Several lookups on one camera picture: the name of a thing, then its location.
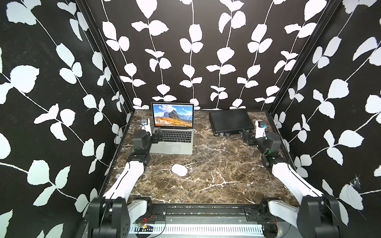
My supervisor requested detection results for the white wireless mouse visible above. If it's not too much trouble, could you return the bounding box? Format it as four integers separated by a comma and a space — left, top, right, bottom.
171, 164, 188, 177

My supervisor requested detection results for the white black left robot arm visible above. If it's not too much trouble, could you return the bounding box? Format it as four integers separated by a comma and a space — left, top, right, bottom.
88, 130, 163, 238

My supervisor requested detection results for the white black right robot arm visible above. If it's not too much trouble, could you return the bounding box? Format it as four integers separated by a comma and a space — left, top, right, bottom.
241, 131, 343, 238

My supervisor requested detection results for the silver open laptop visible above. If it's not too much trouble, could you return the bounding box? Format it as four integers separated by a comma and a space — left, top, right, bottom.
150, 102, 195, 155

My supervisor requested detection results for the black flat electronics box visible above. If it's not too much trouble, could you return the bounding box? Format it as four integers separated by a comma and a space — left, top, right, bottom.
209, 109, 255, 136

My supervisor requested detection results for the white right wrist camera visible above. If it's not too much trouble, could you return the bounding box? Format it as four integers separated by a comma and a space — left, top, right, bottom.
255, 121, 267, 138

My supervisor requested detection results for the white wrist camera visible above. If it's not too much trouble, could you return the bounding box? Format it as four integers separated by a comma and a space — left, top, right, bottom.
140, 119, 152, 134
255, 121, 267, 138

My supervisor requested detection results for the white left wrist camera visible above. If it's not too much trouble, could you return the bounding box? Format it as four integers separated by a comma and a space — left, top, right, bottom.
140, 119, 152, 134

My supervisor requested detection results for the black front mounting rail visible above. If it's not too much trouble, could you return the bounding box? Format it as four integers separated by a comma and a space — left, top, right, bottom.
135, 203, 284, 224

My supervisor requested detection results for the white slotted cable duct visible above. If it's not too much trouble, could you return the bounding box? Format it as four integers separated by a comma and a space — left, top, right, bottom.
129, 224, 264, 237

